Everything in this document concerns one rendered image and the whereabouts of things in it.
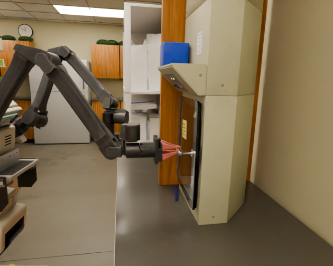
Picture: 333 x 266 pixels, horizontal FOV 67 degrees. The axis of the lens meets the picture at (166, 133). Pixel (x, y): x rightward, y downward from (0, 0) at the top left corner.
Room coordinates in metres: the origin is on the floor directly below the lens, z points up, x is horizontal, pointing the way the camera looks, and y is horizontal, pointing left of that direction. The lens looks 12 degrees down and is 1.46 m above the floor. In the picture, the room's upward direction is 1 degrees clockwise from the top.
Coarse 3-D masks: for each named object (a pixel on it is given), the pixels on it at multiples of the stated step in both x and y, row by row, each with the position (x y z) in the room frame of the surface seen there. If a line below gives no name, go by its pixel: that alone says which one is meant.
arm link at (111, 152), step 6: (126, 126) 0.88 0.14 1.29; (132, 126) 0.88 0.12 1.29; (138, 126) 0.89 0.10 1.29; (120, 132) 0.89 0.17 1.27; (126, 132) 0.88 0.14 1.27; (132, 132) 0.88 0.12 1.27; (138, 132) 0.89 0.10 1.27; (120, 138) 0.88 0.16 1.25; (126, 138) 0.88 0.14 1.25; (132, 138) 0.87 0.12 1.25; (138, 138) 0.89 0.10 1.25; (120, 144) 0.88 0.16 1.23; (108, 150) 0.86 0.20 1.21; (114, 150) 0.86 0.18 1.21; (120, 150) 0.86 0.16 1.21; (108, 156) 0.86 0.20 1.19; (114, 156) 0.86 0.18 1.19; (120, 156) 0.86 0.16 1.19
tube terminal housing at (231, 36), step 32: (224, 0) 0.84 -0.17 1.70; (192, 32) 1.03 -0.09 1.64; (224, 32) 0.84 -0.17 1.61; (256, 32) 0.98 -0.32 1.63; (224, 64) 0.84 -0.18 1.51; (256, 64) 1.01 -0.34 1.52; (192, 96) 0.99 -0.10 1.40; (224, 96) 0.85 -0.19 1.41; (224, 128) 0.85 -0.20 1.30; (224, 160) 0.85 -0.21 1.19; (224, 192) 0.85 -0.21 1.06
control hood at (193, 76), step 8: (168, 64) 0.89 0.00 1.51; (176, 64) 0.82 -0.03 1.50; (184, 64) 0.82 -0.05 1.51; (192, 64) 0.83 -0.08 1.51; (200, 64) 0.83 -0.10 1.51; (168, 72) 0.96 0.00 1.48; (176, 72) 0.84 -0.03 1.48; (184, 72) 0.82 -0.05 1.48; (192, 72) 0.83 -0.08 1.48; (200, 72) 0.83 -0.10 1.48; (168, 80) 1.12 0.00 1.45; (184, 80) 0.82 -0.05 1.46; (192, 80) 0.83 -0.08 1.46; (200, 80) 0.83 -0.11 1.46; (192, 88) 0.83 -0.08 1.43; (200, 88) 0.83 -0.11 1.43
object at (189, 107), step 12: (192, 108) 0.91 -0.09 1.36; (180, 120) 1.12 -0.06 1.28; (192, 120) 0.90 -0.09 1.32; (180, 132) 1.11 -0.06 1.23; (192, 132) 0.89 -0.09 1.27; (180, 144) 1.10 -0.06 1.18; (192, 144) 0.88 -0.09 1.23; (180, 156) 1.09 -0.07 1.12; (192, 156) 0.87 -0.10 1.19; (180, 168) 1.08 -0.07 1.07; (192, 168) 0.87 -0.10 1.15; (180, 180) 1.07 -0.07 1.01; (192, 180) 0.86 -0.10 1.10; (192, 192) 0.85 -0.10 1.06; (192, 204) 0.84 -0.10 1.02
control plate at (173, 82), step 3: (165, 75) 1.07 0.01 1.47; (168, 75) 1.01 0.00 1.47; (171, 75) 0.95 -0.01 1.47; (168, 78) 1.07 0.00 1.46; (174, 78) 0.94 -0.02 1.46; (171, 81) 1.06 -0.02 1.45; (174, 81) 1.00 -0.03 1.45; (177, 81) 0.95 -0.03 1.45; (177, 84) 1.00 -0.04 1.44; (180, 84) 0.94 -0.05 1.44; (177, 87) 1.06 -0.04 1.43; (180, 87) 0.99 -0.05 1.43; (183, 87) 0.93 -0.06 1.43; (183, 90) 0.99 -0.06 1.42; (186, 90) 0.94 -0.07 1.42
